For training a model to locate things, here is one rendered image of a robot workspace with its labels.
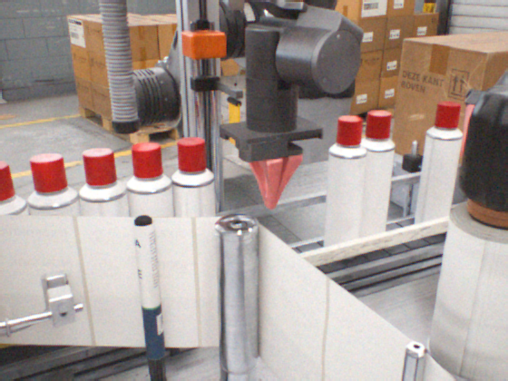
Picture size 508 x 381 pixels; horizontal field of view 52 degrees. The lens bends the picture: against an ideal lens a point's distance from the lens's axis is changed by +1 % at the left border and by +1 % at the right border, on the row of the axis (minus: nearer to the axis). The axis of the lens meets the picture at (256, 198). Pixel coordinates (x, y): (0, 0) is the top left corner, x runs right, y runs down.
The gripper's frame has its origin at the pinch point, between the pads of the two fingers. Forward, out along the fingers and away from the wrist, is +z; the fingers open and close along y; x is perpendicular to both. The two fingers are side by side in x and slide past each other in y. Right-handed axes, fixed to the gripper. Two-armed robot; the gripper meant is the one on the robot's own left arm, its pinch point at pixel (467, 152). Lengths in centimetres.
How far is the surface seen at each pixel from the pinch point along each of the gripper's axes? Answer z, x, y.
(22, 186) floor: 118, 19, -284
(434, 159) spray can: 4.9, -6.9, 1.5
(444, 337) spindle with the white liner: 24.2, -20.8, 28.1
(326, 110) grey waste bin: -33, 123, -210
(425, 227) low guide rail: 13.9, -3.2, 4.8
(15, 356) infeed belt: 53, -44, 4
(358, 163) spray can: 13.0, -20.1, 3.2
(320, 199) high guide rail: 19.7, -16.5, -2.9
